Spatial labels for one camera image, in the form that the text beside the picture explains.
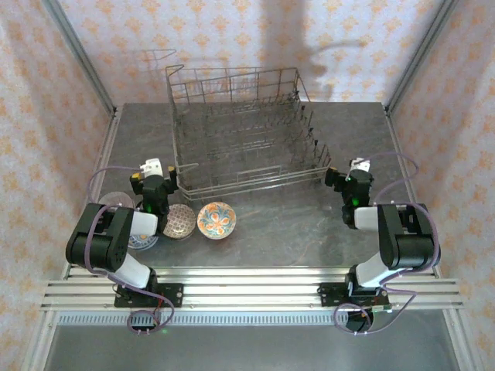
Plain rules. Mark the pale pink bowl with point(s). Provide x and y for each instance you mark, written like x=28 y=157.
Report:
x=116 y=199

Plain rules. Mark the brown geometric patterned bowl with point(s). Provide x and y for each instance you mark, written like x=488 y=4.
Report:
x=179 y=222

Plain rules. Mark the orange floral bowl teal rim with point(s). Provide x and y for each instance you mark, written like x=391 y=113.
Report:
x=216 y=220

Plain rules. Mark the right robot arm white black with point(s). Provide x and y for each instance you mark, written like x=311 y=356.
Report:
x=406 y=239

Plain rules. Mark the green circuit board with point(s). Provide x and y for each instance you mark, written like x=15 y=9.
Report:
x=383 y=309

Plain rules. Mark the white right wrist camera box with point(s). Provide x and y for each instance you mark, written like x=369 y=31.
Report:
x=360 y=164

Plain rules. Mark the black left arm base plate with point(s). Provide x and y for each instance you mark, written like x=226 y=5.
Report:
x=174 y=295

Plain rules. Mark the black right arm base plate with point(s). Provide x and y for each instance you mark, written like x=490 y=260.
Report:
x=328 y=295

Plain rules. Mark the aluminium mounting rail beam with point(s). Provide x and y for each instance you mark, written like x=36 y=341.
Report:
x=251 y=290

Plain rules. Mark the aluminium frame post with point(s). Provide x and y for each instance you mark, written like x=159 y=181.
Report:
x=79 y=54
x=422 y=54

